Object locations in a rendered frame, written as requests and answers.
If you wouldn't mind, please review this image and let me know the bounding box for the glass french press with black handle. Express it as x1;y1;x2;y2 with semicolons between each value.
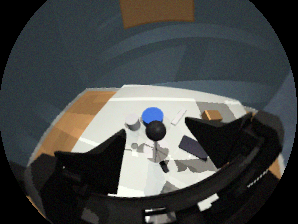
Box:
144;120;170;173

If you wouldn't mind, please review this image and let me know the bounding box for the white cylinder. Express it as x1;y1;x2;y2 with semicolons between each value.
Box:
125;113;141;131

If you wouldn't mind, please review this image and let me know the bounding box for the blue cylinder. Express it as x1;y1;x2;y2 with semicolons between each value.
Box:
141;108;164;125

